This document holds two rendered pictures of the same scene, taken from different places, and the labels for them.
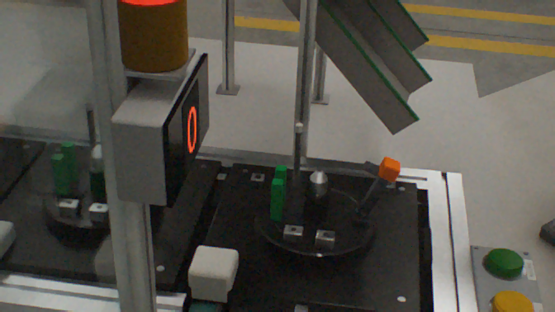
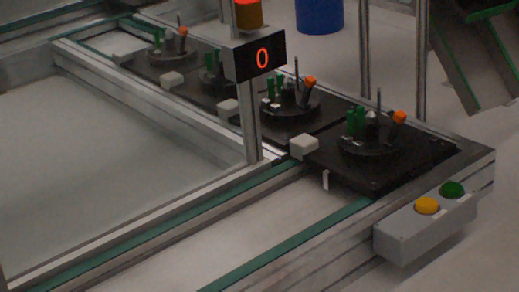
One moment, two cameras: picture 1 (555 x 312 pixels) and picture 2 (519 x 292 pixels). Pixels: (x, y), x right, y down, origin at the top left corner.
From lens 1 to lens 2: 1.00 m
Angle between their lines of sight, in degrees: 40
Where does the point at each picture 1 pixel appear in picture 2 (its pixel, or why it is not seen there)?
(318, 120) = (489, 113)
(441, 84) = not seen: outside the picture
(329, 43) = (438, 50)
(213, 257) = (304, 138)
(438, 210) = (452, 161)
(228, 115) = (433, 97)
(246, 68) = not seen: hidden behind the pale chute
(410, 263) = (398, 172)
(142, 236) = (248, 103)
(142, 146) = (228, 56)
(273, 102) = not seen: hidden behind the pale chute
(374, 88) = (459, 83)
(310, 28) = (420, 38)
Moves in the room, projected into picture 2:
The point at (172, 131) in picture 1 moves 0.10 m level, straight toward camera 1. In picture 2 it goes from (238, 52) to (204, 73)
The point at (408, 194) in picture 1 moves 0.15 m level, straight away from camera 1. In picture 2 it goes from (442, 147) to (494, 123)
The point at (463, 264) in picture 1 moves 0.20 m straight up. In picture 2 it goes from (431, 184) to (433, 88)
